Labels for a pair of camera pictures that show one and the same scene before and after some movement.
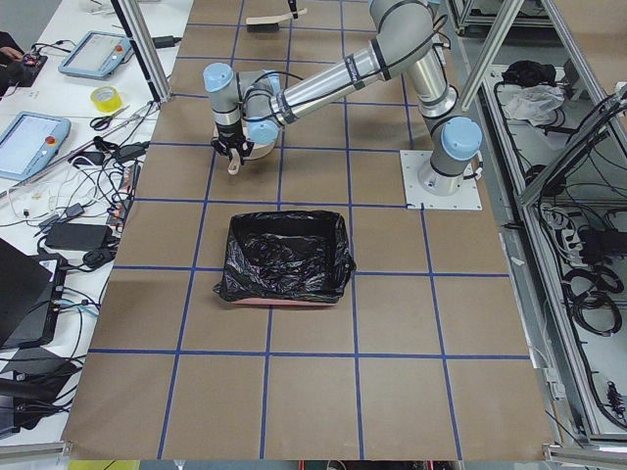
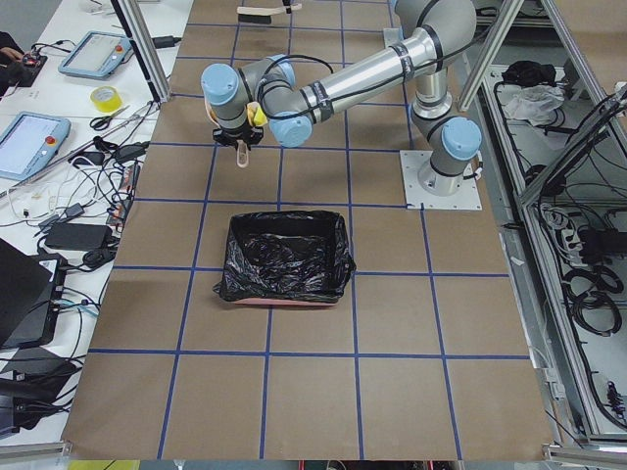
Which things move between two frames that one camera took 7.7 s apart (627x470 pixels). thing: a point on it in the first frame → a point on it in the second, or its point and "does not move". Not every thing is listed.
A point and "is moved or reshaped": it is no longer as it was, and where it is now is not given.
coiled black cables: [588, 292] does not move
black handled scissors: [102, 122] does not move
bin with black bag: [286, 258] does not move
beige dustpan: [258, 152] is moved or reshaped
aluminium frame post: [144, 42] does not move
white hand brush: [269, 23] → [248, 15]
